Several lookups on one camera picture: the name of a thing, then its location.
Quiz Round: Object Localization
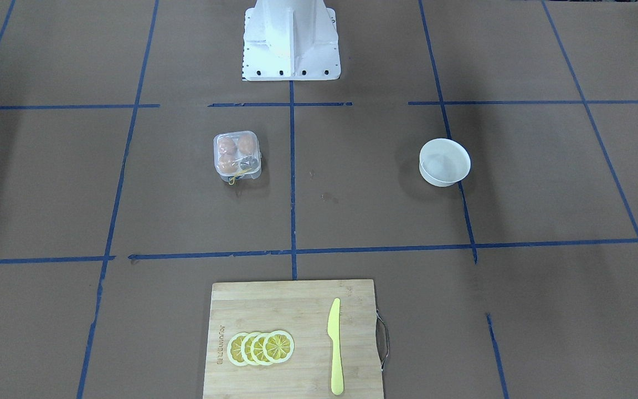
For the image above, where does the white bowl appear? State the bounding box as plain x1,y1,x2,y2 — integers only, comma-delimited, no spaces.
419,138,471,187

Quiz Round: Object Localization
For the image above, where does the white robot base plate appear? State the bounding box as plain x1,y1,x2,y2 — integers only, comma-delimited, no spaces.
241,1,342,81

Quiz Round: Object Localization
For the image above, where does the lemon slice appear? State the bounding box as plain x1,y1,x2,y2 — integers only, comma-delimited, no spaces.
263,329,295,364
240,331,261,366
254,332,275,366
227,332,248,367

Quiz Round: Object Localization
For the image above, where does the lemon slice front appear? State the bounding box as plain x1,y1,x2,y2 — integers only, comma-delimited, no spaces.
263,329,295,364

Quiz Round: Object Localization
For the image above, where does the yellow plastic knife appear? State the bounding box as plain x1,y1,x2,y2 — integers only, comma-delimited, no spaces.
327,298,344,396

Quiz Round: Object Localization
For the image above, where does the brown egg in box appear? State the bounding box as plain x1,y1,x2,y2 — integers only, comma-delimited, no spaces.
217,136,238,156
237,134,258,156

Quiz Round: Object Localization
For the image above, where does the brown egg in box near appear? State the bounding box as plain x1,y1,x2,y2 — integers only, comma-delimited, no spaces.
237,134,258,156

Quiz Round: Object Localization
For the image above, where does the bamboo cutting board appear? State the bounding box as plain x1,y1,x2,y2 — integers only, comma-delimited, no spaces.
203,279,384,398

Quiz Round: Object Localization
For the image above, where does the brown egg from bowl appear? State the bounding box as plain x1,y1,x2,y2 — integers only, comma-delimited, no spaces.
216,154,238,174

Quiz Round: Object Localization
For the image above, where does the lemon slice back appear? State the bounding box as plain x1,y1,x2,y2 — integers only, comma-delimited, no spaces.
227,332,248,367

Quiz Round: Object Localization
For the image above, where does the clear plastic egg box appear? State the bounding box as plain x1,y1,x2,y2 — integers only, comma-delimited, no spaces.
213,131,263,185

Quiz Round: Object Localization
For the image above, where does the brown egg in box far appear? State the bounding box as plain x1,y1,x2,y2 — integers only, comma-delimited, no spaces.
217,136,238,156

